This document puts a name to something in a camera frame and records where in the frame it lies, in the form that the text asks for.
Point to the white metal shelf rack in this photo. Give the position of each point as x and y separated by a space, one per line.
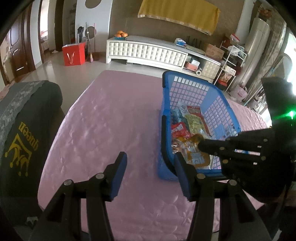
231 64

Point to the blue plastic basket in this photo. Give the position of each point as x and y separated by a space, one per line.
216 111

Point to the oranges on plate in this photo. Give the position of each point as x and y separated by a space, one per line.
121 34

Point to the blue striped cookie bag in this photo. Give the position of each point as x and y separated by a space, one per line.
177 117

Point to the cardboard box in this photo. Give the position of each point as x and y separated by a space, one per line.
212 51

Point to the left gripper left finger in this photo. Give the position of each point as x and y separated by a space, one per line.
61 219

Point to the brown wooden door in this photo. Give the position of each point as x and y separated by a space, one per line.
16 52

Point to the red gift box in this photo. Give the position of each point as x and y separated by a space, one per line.
74 54

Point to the black chair with crown print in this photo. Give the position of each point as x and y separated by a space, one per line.
30 117

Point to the tissue box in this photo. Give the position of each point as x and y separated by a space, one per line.
180 42

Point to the yellow chips snack packet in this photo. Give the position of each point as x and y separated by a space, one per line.
188 147

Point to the red framed biscuit packet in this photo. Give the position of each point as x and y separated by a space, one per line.
196 122

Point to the pink shopping bag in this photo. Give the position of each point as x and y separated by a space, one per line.
239 93

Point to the red snack packet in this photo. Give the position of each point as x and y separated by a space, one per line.
180 130

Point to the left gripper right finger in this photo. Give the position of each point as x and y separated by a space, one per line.
239 219

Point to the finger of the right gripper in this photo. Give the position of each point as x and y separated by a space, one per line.
236 156
253 141

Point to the white tufted tv cabinet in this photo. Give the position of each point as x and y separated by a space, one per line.
162 54

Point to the yellow hanging cloth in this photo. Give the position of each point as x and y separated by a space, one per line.
199 15

